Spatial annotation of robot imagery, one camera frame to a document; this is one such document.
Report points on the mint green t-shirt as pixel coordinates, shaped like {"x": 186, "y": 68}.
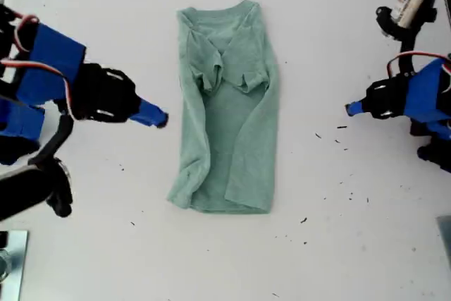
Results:
{"x": 232, "y": 121}

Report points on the black camera stalk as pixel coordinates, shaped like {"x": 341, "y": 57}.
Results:
{"x": 408, "y": 50}
{"x": 56, "y": 139}

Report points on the cream wrist camera box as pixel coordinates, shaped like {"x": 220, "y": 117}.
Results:
{"x": 412, "y": 5}

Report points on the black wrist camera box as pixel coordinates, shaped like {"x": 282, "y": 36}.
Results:
{"x": 21, "y": 188}

